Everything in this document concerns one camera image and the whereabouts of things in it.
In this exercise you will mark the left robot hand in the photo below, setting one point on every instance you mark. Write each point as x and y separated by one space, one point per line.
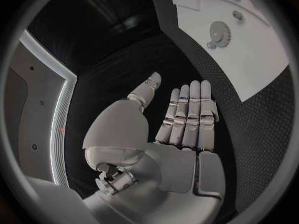
172 168

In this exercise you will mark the white task board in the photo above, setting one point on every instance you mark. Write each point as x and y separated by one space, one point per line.
252 59

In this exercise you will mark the round toothed gear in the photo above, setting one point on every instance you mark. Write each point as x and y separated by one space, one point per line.
219 34

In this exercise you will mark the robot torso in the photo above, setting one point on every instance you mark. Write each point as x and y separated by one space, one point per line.
39 115

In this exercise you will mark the small round peg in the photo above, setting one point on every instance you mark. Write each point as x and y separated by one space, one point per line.
237 15

